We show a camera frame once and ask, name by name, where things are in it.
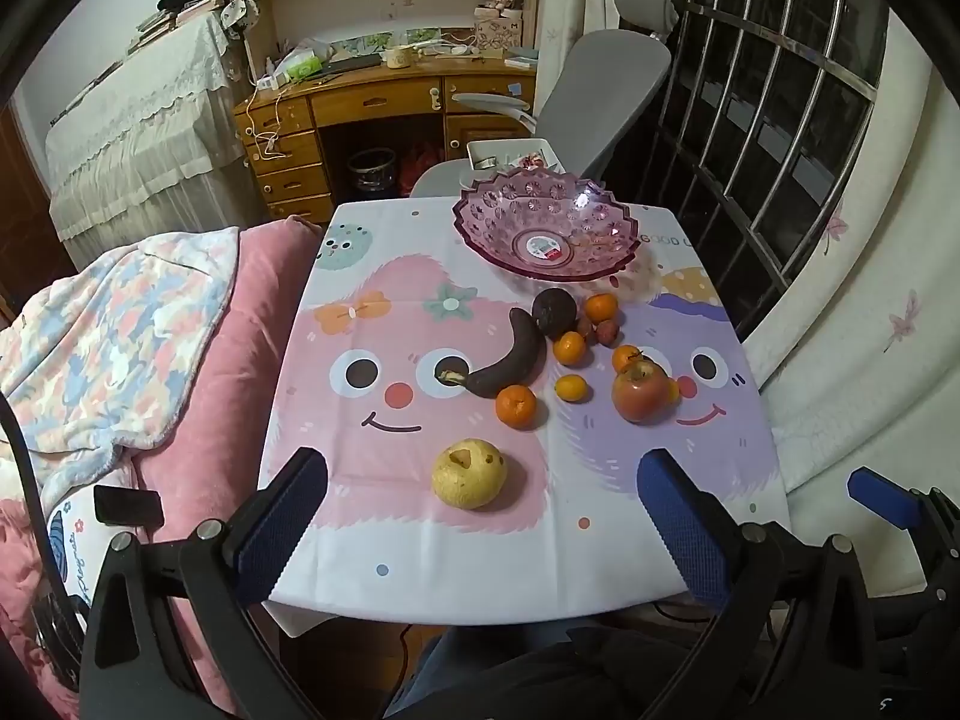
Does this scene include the white lace cover cloth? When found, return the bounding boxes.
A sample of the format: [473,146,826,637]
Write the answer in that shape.
[45,11,252,241]

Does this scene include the wooden desk with drawers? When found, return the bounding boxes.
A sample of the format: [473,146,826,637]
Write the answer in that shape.
[232,52,537,226]

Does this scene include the dark avocado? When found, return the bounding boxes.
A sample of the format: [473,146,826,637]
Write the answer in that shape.
[531,288,580,338]

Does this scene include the floral fleece blanket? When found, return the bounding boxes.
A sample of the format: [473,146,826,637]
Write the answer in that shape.
[0,229,241,518]

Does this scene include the wooden bookshelf hutch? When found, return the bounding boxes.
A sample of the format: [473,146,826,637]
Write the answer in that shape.
[225,0,542,68]

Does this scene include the black phone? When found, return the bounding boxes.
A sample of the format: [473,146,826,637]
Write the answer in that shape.
[94,486,164,527]

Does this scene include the pink plastic fruit bowl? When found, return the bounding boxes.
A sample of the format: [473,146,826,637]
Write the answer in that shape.
[451,167,642,278]

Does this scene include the red apple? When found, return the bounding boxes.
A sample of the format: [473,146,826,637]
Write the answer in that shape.
[611,358,671,423]

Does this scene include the stack of books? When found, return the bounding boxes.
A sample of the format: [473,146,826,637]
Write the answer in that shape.
[135,0,226,46]

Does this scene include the white floral curtain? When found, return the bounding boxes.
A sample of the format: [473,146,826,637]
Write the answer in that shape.
[536,0,631,91]

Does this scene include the white plastic tray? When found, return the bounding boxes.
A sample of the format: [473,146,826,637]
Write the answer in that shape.
[465,137,565,173]

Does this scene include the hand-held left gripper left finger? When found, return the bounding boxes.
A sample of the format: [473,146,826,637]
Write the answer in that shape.
[79,446,331,720]

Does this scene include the person's dark pants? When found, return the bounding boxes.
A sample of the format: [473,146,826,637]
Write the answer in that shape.
[382,619,721,720]

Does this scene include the metal window grille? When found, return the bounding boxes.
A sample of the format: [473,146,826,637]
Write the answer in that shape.
[637,0,886,331]

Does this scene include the dark overripe banana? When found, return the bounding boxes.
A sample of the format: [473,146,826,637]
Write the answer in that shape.
[437,307,547,398]

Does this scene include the yellow pear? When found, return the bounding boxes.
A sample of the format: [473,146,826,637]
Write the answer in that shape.
[432,438,507,511]

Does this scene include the white charging cable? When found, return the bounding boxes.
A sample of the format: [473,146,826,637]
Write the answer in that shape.
[251,90,290,158]

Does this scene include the pink patterned box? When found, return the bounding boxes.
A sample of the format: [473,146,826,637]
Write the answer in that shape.
[474,13,524,53]

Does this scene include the cartoon printed tablecloth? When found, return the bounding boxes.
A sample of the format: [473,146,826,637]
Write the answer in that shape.
[259,199,792,627]

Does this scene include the white butterfly curtain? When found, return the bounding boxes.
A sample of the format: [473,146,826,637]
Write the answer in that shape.
[739,7,960,593]

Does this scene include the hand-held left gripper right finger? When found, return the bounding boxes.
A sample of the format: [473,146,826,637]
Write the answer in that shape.
[636,448,901,720]

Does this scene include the grey office chair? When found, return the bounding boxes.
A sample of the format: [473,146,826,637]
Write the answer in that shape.
[409,0,680,200]

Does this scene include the white printed pillow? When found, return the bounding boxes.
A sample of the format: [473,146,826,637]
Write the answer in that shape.
[41,491,140,608]

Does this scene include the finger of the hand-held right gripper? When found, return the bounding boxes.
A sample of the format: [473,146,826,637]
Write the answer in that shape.
[847,467,960,541]

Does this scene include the black cable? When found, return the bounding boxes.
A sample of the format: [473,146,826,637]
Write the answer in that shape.
[0,390,83,691]

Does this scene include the black trash bin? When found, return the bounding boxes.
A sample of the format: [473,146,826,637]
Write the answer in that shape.
[346,148,397,192]

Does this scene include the pink blanket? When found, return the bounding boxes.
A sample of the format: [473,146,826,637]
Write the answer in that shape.
[0,216,323,720]

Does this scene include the red bag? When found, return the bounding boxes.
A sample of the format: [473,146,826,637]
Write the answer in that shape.
[397,142,440,188]

